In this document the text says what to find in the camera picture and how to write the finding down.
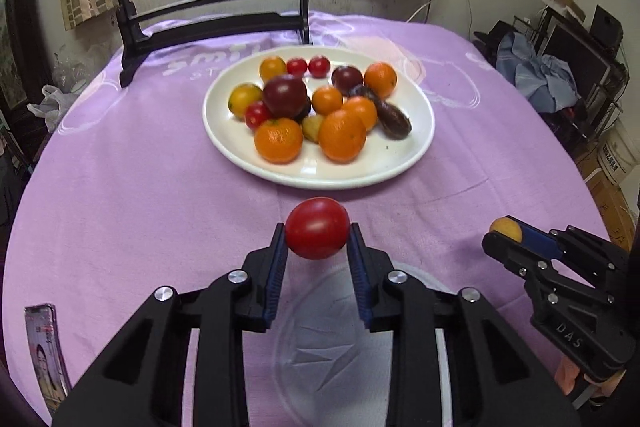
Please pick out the small yellow-green citrus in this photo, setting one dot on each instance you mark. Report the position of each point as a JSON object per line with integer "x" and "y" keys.
{"x": 312, "y": 128}

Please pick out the blue clothes pile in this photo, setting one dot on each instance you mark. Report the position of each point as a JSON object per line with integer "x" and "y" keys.
{"x": 540, "y": 72}

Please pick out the white plastic bucket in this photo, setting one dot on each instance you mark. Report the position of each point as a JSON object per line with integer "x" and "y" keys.
{"x": 617, "y": 152}

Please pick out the black metal rack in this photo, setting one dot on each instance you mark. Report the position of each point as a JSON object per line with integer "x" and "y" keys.
{"x": 590, "y": 52}

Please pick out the large dark purple tomato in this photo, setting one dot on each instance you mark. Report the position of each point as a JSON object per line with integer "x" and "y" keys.
{"x": 285, "y": 96}

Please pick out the smooth orange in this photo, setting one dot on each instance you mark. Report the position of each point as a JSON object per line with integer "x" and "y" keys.
{"x": 273, "y": 68}
{"x": 327, "y": 100}
{"x": 364, "y": 111}

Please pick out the person's right hand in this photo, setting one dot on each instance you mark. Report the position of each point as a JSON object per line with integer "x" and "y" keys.
{"x": 564, "y": 372}

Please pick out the small dark purple tomato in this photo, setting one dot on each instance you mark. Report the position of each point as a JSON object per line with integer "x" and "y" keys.
{"x": 347, "y": 79}

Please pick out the cardboard box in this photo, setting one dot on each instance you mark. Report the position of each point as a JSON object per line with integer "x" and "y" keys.
{"x": 607, "y": 207}

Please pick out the dark water chestnut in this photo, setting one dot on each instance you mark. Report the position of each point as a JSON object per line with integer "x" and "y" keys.
{"x": 360, "y": 92}
{"x": 392, "y": 119}
{"x": 306, "y": 111}

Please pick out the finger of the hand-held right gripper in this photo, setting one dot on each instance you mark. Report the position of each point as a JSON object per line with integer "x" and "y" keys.
{"x": 510, "y": 254}
{"x": 540, "y": 243}

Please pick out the white oval plate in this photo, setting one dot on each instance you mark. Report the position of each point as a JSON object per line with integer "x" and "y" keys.
{"x": 400, "y": 157}

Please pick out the small mandarin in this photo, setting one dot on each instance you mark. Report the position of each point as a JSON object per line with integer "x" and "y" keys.
{"x": 380, "y": 80}

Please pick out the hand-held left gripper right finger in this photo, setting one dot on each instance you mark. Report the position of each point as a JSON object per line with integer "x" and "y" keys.
{"x": 360, "y": 277}

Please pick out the red cherry tomato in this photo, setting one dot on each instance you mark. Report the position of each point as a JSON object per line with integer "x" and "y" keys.
{"x": 296, "y": 66}
{"x": 317, "y": 228}
{"x": 319, "y": 66}
{"x": 258, "y": 114}

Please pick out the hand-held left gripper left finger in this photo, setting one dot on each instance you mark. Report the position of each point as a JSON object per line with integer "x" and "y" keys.
{"x": 275, "y": 277}

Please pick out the purple tablecloth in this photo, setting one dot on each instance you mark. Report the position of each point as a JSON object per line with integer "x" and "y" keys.
{"x": 125, "y": 182}

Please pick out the large mandarin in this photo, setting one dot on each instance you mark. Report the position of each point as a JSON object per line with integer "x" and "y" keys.
{"x": 342, "y": 135}
{"x": 278, "y": 140}

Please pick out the white plastic bag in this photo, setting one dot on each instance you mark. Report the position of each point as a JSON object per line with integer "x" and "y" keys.
{"x": 52, "y": 107}

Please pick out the printed magazine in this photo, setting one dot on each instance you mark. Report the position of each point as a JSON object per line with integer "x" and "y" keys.
{"x": 47, "y": 357}

